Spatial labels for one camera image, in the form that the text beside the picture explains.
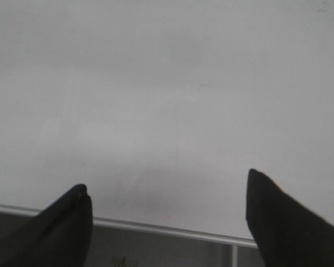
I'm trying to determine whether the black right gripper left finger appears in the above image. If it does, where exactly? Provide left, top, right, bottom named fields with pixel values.
left=0, top=184, right=93, bottom=266

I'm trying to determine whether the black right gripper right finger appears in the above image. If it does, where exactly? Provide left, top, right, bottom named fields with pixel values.
left=245, top=169, right=334, bottom=266

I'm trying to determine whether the white whiteboard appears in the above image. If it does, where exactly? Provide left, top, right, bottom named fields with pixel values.
left=0, top=1, right=334, bottom=246

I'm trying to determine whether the white vertical stand post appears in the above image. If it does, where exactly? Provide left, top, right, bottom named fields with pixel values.
left=231, top=245, right=238, bottom=267

